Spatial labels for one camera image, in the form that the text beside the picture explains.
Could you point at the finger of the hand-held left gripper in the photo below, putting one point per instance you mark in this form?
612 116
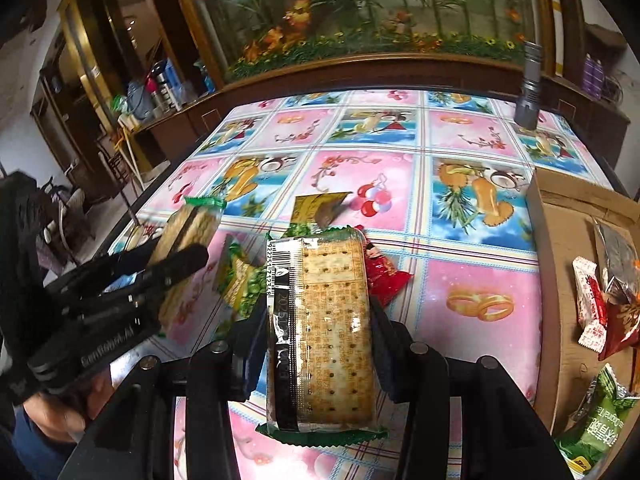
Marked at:
180 259

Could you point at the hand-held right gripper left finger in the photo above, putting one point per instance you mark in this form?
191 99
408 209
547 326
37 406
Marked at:
250 357

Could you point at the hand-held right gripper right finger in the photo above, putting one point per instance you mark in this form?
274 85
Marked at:
387 365

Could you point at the green-edged cracker packet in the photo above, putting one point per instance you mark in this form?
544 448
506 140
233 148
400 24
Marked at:
325 330
192 225

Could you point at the small green snack packet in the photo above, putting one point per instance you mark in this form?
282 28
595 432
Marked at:
240 280

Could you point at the small red snack packet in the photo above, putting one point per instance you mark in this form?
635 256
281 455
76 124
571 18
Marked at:
382 272

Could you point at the olive gold snack packet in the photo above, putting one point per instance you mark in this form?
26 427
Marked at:
312 207

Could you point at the cardboard box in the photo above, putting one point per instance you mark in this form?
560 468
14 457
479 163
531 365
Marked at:
560 285

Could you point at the red white snack packet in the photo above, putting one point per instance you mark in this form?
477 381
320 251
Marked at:
590 305

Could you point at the large green snack packet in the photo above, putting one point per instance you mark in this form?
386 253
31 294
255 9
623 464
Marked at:
600 420

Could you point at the dark red snack packet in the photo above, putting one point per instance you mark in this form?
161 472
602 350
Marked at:
622 330

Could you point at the silver foil snack packet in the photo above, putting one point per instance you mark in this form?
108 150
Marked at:
620 255

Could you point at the person's left forearm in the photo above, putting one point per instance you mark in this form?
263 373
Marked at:
25 455

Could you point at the person's left hand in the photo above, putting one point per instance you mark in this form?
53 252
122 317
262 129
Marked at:
60 412

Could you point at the wooden aquarium cabinet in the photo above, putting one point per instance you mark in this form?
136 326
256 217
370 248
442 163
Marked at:
200 115

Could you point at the row of bottles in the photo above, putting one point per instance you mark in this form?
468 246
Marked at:
160 90

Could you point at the wooden glass display cabinet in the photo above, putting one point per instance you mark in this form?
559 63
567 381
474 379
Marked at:
90 60

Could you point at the grey metal flashlight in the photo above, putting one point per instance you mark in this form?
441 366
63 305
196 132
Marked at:
529 95

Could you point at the aquarium with artificial plants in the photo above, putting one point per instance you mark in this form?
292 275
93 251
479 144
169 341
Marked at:
375 5

